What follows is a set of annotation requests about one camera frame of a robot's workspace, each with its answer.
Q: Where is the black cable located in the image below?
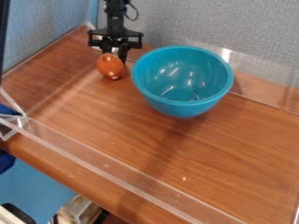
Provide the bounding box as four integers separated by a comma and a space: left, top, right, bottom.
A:
126, 1, 140, 22

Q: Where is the clear acrylic corner bracket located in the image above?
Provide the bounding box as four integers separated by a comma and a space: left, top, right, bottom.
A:
86, 21, 96, 30

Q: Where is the black and white object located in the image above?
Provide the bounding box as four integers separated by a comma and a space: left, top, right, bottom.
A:
0, 203, 36, 224

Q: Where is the brown spotted toy mushroom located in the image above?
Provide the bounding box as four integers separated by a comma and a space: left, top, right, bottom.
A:
98, 53, 127, 81

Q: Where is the clear acrylic back barrier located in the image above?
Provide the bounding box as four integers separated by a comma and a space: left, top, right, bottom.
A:
203, 45, 299, 115

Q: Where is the clear acrylic barrier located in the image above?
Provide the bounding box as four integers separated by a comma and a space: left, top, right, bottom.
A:
0, 114, 246, 224
203, 45, 299, 115

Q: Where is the clear acrylic front barrier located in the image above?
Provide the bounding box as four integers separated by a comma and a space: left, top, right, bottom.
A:
0, 114, 246, 224

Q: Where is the blue plastic bowl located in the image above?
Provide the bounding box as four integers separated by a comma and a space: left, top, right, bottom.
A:
131, 45, 234, 118

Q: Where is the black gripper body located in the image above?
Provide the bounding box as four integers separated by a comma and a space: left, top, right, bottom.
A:
88, 28, 144, 49

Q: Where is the blue cloth object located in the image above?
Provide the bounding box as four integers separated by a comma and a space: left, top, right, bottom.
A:
0, 103, 20, 174

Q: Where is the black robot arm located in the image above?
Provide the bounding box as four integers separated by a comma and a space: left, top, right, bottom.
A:
88, 0, 144, 62

